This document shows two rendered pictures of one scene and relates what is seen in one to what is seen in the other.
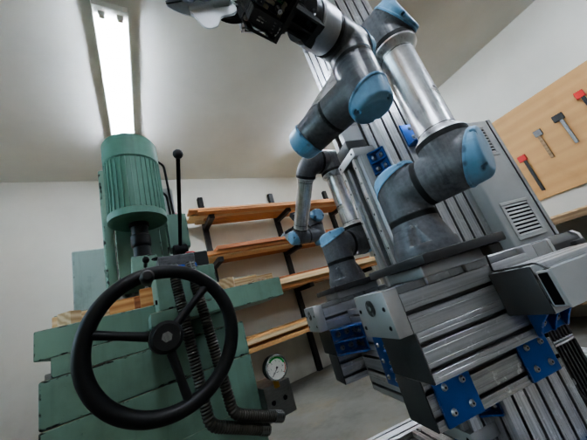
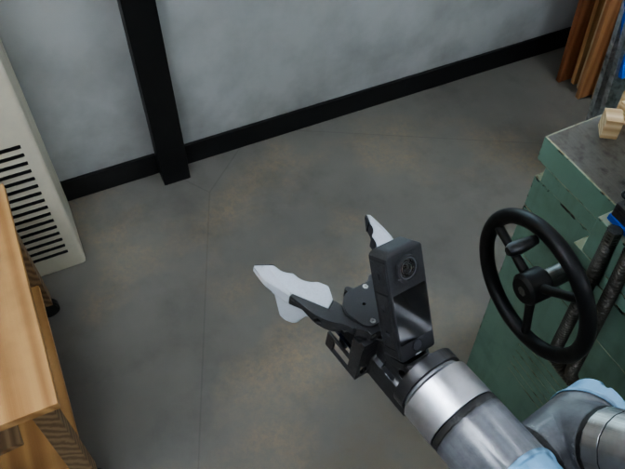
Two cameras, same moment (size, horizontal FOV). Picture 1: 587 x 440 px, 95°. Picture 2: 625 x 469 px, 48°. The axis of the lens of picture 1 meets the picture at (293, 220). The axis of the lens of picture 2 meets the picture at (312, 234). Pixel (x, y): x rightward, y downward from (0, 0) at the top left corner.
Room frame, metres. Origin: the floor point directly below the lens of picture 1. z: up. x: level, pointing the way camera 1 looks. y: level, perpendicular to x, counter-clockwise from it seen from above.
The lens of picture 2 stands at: (0.26, -0.43, 1.83)
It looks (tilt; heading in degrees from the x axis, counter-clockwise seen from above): 52 degrees down; 98
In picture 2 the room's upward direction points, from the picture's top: straight up
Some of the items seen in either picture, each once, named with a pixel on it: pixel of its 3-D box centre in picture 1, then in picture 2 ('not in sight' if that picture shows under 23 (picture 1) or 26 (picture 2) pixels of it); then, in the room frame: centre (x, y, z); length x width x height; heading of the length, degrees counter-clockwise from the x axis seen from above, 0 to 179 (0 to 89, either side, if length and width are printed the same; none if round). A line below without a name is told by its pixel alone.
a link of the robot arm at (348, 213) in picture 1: (342, 200); not in sight; (1.22, -0.25, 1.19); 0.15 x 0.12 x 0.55; 122
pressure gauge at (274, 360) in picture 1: (274, 370); not in sight; (0.80, 0.17, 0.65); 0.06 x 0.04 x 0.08; 125
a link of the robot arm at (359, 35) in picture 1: (345, 46); (504, 469); (0.40, -0.19, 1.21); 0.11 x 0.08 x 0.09; 133
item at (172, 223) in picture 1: (176, 233); not in sight; (1.09, 0.50, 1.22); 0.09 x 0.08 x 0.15; 35
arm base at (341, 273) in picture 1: (344, 271); not in sight; (1.15, -0.14, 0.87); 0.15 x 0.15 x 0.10
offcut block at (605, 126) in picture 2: (69, 320); (610, 123); (0.68, 0.62, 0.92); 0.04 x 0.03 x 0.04; 88
